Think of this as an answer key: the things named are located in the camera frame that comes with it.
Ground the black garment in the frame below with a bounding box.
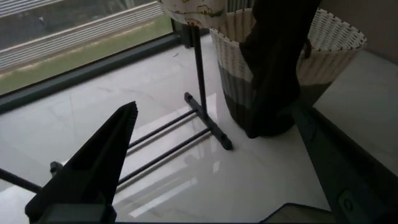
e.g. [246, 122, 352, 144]
[238, 0, 323, 140]

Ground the window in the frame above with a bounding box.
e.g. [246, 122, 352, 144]
[0, 0, 211, 114]

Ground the white laundry basket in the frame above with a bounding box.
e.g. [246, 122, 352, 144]
[210, 6, 368, 138]

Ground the black clothes rack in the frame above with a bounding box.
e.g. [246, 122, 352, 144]
[0, 24, 234, 195]

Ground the cream printed garment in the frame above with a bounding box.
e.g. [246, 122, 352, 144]
[157, 0, 228, 29]

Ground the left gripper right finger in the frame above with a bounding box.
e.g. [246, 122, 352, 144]
[291, 104, 398, 224]

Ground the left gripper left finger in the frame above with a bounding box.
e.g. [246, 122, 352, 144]
[24, 101, 139, 224]

